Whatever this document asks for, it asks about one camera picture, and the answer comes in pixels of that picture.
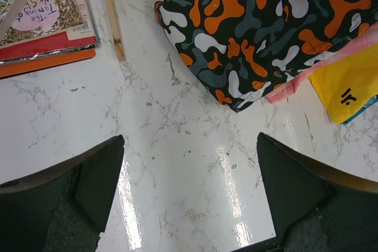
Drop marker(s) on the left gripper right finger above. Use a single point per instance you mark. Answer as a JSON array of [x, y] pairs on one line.
[[314, 206]]

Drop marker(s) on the yellow shorts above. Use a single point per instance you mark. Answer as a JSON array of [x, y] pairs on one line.
[[347, 87]]

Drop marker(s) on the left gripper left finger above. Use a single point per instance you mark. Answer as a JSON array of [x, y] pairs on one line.
[[64, 207]]

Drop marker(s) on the large red book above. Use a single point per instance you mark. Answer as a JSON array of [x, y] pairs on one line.
[[63, 42]]

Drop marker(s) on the pink illustrated book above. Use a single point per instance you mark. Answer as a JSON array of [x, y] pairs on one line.
[[41, 18]]

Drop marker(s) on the camouflage orange black shorts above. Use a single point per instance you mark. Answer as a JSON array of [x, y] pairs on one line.
[[241, 50]]

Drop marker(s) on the orange thin book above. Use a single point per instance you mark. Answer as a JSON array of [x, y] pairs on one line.
[[22, 67]]

